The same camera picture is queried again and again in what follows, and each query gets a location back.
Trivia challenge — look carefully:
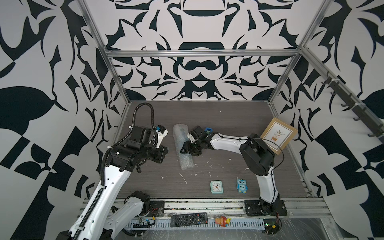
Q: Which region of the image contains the blue tape dispenser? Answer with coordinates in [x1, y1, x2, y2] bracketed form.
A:
[205, 128, 213, 134]

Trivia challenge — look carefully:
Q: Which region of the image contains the clear bubble wrap sheet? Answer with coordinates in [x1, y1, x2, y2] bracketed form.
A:
[173, 124, 195, 171]

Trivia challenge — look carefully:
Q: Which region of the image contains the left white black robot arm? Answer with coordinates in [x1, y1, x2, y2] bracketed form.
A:
[57, 103, 169, 240]

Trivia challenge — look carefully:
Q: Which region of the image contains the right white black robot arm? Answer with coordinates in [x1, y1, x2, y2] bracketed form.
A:
[180, 126, 285, 215]

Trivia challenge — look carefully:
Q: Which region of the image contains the small teal alarm clock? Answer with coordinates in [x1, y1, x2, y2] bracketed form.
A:
[210, 181, 224, 195]

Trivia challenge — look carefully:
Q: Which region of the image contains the blue owl figurine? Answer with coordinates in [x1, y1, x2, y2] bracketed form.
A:
[237, 179, 248, 194]

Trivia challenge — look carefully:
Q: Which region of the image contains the left small circuit board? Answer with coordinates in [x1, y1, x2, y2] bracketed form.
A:
[132, 218, 156, 228]

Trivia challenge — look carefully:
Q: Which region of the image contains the small circuit board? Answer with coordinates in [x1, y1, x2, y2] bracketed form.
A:
[262, 219, 282, 236]
[132, 218, 156, 228]

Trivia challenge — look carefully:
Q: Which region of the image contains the black remote control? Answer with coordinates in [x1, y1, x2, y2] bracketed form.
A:
[170, 213, 208, 228]

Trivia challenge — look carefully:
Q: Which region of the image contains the wooden framed picture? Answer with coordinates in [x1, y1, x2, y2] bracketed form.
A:
[261, 118, 298, 155]

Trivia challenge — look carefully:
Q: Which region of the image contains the red yellow toy figure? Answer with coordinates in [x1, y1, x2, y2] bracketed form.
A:
[215, 216, 231, 228]

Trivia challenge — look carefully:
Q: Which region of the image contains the right small circuit board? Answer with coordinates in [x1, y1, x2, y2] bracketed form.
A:
[262, 219, 282, 236]

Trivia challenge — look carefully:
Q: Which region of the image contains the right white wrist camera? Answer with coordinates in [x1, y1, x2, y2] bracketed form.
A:
[187, 133, 196, 144]

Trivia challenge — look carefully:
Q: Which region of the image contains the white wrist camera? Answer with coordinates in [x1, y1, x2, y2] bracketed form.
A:
[156, 125, 168, 149]
[187, 133, 196, 144]

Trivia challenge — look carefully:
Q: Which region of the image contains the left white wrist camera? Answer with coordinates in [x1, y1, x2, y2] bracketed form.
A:
[156, 125, 168, 149]

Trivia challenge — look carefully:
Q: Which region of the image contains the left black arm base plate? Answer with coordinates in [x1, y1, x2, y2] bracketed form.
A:
[149, 200, 165, 218]

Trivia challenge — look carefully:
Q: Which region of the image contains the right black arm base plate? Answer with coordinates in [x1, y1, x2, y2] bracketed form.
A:
[244, 199, 288, 217]

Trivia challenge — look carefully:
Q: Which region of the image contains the black wall hook rack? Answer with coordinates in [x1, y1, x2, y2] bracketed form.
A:
[322, 71, 384, 144]

